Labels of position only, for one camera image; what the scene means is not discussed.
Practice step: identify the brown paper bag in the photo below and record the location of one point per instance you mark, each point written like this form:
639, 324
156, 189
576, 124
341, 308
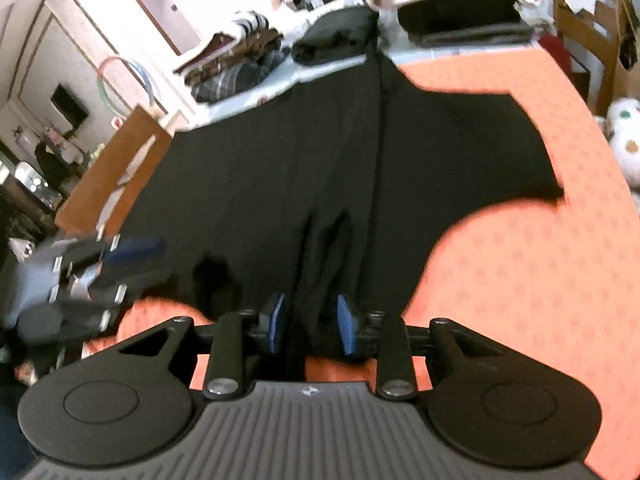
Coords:
625, 10

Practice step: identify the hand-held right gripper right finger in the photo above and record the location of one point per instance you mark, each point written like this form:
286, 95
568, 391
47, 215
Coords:
345, 322

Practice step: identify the black sweater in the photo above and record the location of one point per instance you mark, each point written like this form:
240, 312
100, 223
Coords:
250, 185

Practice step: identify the red cloth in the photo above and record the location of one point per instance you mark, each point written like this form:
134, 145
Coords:
555, 55

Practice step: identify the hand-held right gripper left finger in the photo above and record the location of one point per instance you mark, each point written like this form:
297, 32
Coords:
275, 320

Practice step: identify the orange flower-print mat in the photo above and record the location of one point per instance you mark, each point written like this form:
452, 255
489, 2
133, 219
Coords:
525, 285

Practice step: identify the black folded garment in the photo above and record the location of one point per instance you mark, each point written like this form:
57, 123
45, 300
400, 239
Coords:
460, 12

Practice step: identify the white dotted plush toy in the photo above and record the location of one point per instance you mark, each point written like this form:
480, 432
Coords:
625, 130

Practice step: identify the black wall television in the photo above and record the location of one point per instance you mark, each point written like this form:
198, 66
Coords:
70, 105

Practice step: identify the brown patterned folded garment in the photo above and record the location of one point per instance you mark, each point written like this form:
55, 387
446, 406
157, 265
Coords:
235, 50

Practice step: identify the wooden dining chair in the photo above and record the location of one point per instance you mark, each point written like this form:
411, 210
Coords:
605, 45
130, 160

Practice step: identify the dark hanging coat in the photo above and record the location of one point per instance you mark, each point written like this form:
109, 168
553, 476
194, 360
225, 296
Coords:
50, 165

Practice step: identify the multicoloured hula hoop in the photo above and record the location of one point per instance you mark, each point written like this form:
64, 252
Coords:
149, 87

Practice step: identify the brown door frame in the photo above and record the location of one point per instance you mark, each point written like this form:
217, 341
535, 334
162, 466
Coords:
160, 5

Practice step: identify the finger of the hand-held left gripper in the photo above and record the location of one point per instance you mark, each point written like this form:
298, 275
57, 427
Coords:
135, 285
135, 251

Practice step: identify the grey plaid folded garment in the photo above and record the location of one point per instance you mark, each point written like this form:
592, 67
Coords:
235, 80

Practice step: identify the stack of patterned folded clothes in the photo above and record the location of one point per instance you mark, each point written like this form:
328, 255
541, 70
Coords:
250, 22

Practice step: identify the dark grey folded garment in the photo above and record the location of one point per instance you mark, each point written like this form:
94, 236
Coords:
335, 35

